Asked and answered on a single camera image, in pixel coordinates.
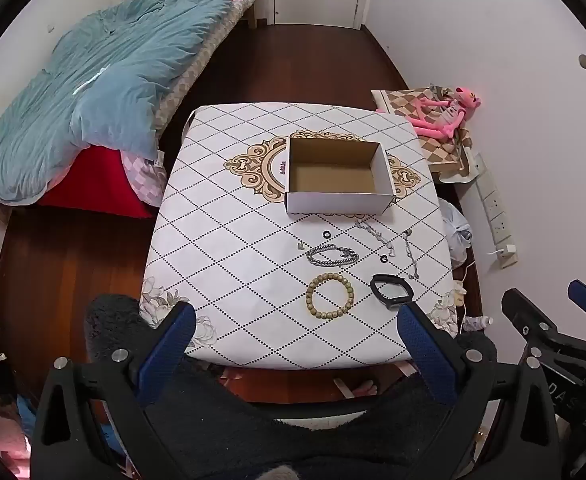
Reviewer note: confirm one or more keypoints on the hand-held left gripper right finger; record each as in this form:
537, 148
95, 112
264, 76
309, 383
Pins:
423, 350

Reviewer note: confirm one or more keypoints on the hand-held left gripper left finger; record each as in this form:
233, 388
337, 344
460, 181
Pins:
169, 344

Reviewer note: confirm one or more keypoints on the cardboard box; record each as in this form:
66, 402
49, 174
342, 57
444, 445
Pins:
333, 177

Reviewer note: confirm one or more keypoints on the person's foot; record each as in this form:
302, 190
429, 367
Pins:
365, 389

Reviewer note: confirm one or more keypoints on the white plastic bag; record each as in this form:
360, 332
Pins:
458, 232

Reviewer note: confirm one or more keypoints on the white power strip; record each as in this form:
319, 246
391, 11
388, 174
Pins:
493, 205

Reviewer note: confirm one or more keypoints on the dark fuzzy garment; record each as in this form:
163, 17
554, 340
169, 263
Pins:
273, 440

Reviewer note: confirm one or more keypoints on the pink checkered pillow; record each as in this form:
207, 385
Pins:
145, 177

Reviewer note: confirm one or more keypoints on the red bed sheet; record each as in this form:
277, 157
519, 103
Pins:
98, 180

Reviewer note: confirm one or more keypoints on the beige checkered cushion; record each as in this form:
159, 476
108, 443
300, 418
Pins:
443, 152

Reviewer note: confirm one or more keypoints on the pink plush toy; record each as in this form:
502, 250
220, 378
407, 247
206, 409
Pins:
445, 115

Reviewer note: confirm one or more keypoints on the light blue duvet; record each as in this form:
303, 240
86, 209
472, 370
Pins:
98, 85

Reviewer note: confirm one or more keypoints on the beige checkered mattress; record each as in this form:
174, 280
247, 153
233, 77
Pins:
198, 65

